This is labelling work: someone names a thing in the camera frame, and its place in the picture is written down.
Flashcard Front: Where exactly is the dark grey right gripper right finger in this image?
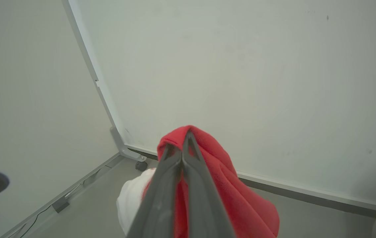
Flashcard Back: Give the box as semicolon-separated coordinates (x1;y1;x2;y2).
181;131;237;238

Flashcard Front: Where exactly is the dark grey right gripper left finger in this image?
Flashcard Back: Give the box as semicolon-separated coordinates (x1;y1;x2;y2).
127;144;183;238

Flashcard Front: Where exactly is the white cloth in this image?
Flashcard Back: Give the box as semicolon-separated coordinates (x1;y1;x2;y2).
116;168;158;236

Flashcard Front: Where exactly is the red garment with white trim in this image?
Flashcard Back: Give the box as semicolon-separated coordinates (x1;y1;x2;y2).
141;125;280;238

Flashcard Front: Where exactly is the grey partition stand foot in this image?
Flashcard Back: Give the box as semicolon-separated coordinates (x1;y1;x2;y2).
110;127;148;163

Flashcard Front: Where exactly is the white partition panel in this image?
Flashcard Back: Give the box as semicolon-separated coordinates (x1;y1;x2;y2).
0;0;126;238
62;0;376;218

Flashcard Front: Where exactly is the thin black floor cable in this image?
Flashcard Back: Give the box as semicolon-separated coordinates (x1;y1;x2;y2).
19;204;54;238

